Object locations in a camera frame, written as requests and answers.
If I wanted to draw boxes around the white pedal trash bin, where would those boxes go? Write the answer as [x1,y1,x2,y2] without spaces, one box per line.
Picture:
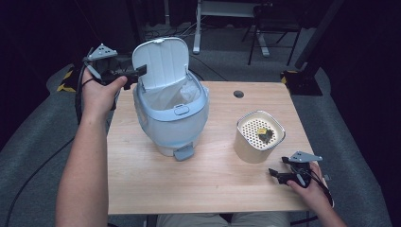
[131,37,211,162]

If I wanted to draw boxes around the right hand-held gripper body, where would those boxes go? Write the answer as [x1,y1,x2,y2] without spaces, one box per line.
[288,150,323,189]

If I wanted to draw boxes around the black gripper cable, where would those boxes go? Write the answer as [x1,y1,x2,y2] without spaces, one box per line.
[289,168,335,226]
[3,61,96,227]

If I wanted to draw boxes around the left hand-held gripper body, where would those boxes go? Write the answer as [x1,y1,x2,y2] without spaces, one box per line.
[82,43,133,85]

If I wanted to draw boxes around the person's right hand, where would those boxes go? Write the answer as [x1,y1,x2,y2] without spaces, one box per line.
[288,162,333,210]

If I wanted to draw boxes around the white plastic bin liner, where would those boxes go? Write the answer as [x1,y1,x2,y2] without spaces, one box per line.
[141,75,202,112]

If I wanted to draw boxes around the black floor cable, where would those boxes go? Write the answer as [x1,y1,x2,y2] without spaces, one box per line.
[188,54,228,82]

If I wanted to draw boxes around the white desk frame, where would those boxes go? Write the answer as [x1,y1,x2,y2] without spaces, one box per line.
[192,0,270,58]

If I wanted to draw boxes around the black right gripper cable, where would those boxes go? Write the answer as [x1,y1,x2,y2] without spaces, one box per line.
[289,168,335,226]

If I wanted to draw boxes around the dark wet tea leaves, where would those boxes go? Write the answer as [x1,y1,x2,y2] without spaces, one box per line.
[256,127,274,146]

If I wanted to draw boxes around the beige round container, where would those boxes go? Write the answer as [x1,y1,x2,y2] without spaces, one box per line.
[234,109,287,165]

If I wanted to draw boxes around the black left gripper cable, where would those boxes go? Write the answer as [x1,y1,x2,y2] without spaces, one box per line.
[3,61,96,227]

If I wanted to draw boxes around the white perforated strainer insert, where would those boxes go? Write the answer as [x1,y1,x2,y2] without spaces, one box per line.
[237,116,283,151]

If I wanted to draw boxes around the person's left hand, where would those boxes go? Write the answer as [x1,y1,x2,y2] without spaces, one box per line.
[80,75,129,122]

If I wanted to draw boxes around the black metal stand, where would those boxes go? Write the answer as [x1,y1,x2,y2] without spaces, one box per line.
[280,0,346,96]

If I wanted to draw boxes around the black chair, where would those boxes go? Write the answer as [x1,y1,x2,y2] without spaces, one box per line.
[241,2,305,66]

